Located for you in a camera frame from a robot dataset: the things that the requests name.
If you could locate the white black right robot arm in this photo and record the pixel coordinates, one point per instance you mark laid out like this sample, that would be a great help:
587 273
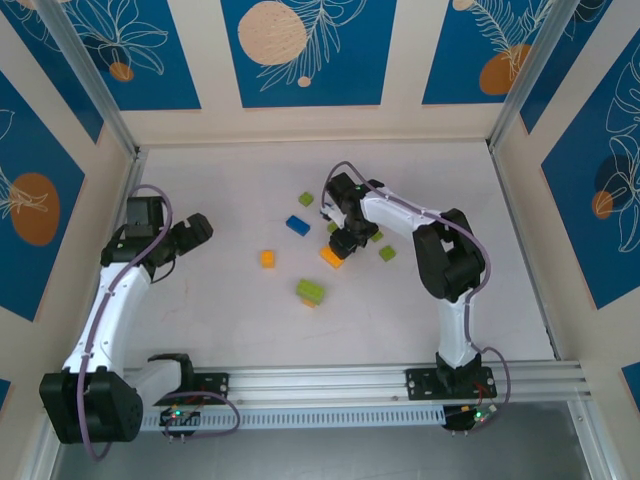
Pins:
395 210

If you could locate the orange 2x2 lego brick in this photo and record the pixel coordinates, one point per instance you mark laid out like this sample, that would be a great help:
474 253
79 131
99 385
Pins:
311 304
268 259

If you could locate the green 2x2 lego brick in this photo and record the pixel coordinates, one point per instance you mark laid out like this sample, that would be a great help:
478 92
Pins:
386 253
332 228
306 198

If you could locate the aluminium side rail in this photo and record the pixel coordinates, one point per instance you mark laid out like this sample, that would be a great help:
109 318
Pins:
132 175
505 175

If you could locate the aluminium mounting rail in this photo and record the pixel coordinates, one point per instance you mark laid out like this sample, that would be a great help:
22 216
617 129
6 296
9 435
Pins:
320 385

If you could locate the green 2x4 lego brick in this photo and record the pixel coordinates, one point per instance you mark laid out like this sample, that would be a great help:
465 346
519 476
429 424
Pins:
314 297
378 235
309 286

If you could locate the orange 2x4 lego brick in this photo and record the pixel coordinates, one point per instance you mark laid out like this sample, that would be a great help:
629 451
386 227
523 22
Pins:
330 259

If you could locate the blue 2x4 lego brick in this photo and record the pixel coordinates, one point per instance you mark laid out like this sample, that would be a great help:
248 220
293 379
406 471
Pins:
298 225

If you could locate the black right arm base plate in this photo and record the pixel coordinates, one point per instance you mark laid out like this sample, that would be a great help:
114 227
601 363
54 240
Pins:
420 385

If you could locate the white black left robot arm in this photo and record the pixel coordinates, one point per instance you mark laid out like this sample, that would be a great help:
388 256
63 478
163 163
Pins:
115 310

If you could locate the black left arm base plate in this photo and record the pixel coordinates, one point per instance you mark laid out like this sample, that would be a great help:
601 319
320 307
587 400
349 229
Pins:
215 387

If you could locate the aluminium frame post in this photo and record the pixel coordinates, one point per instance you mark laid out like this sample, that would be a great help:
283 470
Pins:
92 75
535 75

